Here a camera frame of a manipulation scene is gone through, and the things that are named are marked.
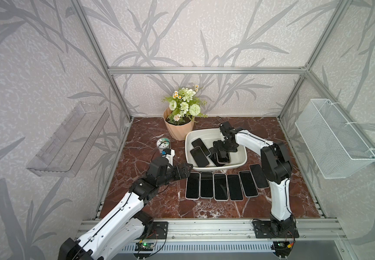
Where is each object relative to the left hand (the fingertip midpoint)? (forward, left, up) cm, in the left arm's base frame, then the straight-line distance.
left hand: (187, 168), depth 76 cm
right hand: (+20, -19, -14) cm, 31 cm away
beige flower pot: (+27, +6, -6) cm, 28 cm away
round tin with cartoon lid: (+20, +16, -9) cm, 27 cm away
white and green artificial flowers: (+30, +2, +14) cm, 33 cm away
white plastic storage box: (+31, -12, -14) cm, 36 cm away
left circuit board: (-29, +19, -17) cm, 39 cm away
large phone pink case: (+15, -6, -15) cm, 22 cm away
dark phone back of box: (+26, -6, -16) cm, 31 cm away
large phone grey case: (-1, -33, -16) cm, 37 cm away
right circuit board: (-30, -44, -19) cm, 56 cm away
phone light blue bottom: (+17, -16, -19) cm, 30 cm away
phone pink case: (-4, -25, -15) cm, 29 cm away
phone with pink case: (-3, -3, -14) cm, 15 cm away
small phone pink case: (+11, -21, -13) cm, 27 cm away
